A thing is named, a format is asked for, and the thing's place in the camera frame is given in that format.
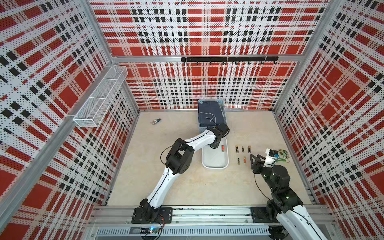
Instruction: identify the white plastic storage tray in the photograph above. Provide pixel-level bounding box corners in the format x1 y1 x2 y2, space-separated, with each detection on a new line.
202 138 229 170

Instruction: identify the black hook rail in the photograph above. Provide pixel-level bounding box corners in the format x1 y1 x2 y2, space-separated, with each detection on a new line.
181 56 279 64

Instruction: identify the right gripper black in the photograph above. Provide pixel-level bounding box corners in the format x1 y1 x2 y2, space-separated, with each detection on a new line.
249 154 277 193

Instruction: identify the white wire mesh shelf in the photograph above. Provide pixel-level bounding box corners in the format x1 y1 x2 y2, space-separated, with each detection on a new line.
74 66 128 128

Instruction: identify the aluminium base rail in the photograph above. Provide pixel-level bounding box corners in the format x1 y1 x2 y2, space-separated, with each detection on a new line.
85 205 343 240

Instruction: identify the light blue perforated basket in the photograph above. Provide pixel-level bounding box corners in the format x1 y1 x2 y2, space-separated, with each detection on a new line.
197 99 228 134

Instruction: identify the small toy figure keychain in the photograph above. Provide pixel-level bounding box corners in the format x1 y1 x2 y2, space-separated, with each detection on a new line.
151 118 162 125

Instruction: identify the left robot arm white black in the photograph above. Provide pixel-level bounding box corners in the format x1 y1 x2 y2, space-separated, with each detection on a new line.
132 124 230 224

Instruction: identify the green circuit board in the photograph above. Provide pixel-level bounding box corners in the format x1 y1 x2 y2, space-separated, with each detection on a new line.
140 227 161 235

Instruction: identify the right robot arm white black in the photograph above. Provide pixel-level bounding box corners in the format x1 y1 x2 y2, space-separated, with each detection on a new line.
250 154 327 240

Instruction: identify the folded dark blue garment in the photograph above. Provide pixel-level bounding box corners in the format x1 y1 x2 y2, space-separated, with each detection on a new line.
199 101 226 127

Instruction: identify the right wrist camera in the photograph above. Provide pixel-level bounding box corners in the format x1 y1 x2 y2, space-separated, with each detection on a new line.
264 149 279 168

